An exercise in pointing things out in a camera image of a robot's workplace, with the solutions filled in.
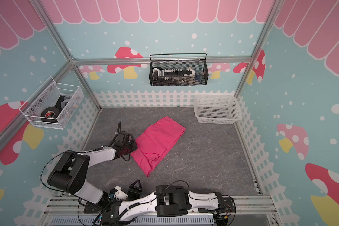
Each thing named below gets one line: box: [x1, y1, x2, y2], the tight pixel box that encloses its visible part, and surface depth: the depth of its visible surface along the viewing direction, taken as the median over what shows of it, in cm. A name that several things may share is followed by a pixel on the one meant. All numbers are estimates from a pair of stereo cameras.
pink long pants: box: [130, 116, 187, 178], surface depth 98 cm
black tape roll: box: [40, 106, 60, 125], surface depth 70 cm
